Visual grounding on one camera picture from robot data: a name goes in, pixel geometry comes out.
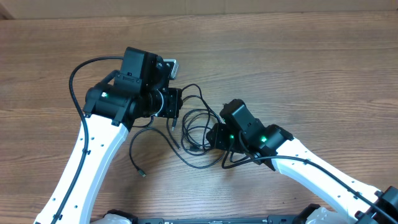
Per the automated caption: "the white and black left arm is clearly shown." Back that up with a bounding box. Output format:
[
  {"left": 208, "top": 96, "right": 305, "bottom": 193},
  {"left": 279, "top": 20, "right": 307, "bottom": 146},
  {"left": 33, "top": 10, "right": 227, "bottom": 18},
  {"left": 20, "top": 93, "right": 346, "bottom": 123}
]
[{"left": 35, "top": 84, "right": 182, "bottom": 223}]

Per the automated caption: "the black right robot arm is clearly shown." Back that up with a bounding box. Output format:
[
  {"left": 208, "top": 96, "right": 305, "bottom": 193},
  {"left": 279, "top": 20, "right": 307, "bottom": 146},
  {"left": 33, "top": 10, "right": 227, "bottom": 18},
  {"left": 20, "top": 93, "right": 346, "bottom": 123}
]
[{"left": 206, "top": 99, "right": 397, "bottom": 223}]

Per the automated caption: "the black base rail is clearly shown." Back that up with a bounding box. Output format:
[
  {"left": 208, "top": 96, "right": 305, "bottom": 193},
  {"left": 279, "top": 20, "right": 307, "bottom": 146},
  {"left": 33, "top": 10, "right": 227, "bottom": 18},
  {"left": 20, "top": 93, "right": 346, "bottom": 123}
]
[{"left": 133, "top": 215, "right": 306, "bottom": 224}]

